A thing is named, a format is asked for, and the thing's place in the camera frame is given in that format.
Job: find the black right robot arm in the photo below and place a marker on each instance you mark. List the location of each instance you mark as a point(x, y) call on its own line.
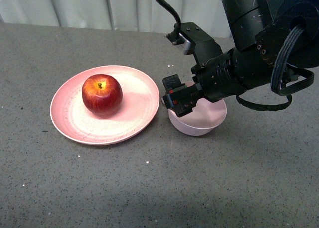
point(276, 47)

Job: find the red apple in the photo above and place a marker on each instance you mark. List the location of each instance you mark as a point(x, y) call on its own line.
point(102, 95)

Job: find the white curtain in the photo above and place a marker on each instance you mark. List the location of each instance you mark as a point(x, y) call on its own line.
point(125, 15)

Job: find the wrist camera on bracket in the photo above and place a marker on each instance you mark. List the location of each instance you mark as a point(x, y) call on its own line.
point(194, 41)

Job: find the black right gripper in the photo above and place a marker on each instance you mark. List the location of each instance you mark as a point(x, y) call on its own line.
point(213, 81)

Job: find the pink bowl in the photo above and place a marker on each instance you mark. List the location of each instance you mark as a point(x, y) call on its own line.
point(204, 118)

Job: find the pink plate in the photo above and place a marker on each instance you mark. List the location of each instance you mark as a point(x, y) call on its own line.
point(140, 103)

